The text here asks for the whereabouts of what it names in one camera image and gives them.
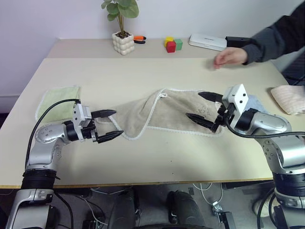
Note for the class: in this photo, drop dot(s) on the red wooden block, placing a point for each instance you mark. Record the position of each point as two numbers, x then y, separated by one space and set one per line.
170 47

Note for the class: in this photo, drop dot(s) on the beige towel with white trim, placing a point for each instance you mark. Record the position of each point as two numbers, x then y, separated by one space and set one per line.
171 112

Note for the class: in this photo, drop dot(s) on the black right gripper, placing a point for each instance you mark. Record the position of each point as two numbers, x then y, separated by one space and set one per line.
224 114

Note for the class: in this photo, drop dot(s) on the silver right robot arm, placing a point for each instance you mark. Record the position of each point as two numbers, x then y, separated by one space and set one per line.
271 122

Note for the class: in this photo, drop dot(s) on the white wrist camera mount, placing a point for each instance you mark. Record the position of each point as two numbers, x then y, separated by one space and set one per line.
239 97
79 114

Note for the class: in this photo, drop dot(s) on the grey sleeved person forearm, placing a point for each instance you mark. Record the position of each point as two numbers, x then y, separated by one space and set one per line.
274 40

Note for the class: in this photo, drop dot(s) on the pink striped towel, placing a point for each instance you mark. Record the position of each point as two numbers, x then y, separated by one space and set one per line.
288 99

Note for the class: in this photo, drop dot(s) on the long black box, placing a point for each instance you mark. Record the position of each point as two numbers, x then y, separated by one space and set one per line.
236 41

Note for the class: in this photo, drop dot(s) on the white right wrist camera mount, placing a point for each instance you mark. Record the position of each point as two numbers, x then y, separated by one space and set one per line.
239 97

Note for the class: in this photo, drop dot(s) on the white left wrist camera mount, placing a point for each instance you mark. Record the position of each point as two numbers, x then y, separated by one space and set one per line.
79 114

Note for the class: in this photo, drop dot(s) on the green plant in white pot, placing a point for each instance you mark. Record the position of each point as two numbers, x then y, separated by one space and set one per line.
123 44

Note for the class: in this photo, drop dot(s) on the flat white box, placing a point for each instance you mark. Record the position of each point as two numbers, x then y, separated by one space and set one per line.
207 41

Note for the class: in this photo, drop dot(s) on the green wooden block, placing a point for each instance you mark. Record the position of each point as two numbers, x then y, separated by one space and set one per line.
179 44

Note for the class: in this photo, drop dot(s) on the yellow wooden block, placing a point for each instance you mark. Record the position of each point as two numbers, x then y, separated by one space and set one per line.
168 39

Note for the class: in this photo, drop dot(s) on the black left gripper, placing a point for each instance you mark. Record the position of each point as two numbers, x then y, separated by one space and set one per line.
89 133

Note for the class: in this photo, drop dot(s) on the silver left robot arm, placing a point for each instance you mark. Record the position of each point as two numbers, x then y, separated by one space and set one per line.
45 136

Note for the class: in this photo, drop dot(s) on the light green towel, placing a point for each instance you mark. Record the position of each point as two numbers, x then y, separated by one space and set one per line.
52 95

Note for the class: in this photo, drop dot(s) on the bare person hand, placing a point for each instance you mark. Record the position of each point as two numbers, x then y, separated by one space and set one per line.
231 56

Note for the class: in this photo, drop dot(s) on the light blue cloth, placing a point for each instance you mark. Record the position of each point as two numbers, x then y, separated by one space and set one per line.
256 103

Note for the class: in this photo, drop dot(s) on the metal clamp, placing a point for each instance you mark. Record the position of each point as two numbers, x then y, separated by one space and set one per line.
217 207

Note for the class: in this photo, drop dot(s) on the dark rounded shape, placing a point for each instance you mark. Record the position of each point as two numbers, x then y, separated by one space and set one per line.
183 207

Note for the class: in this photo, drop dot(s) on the black bracket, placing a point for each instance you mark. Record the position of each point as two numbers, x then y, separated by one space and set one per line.
227 219

